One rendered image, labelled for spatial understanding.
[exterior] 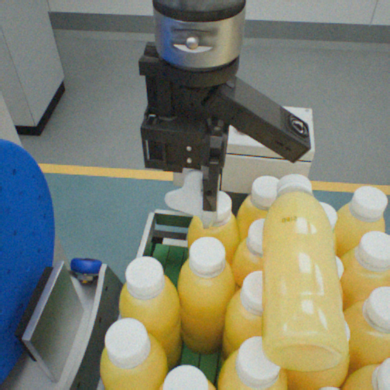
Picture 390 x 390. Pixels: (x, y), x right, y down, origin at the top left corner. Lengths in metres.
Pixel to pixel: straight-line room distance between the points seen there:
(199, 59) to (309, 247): 0.19
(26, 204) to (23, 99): 1.81
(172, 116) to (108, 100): 2.27
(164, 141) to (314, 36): 2.95
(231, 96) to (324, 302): 0.19
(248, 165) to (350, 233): 0.17
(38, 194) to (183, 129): 0.23
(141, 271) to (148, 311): 0.05
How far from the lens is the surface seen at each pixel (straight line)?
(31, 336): 0.49
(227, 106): 0.38
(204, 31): 0.34
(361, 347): 0.49
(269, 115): 0.41
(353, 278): 0.52
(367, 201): 0.54
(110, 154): 2.27
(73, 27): 3.48
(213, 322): 0.53
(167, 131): 0.40
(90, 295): 0.65
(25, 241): 0.54
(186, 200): 0.46
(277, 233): 0.41
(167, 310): 0.48
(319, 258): 0.39
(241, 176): 0.63
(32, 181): 0.53
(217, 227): 0.51
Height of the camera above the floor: 1.47
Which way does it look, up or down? 47 degrees down
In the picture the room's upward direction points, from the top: straight up
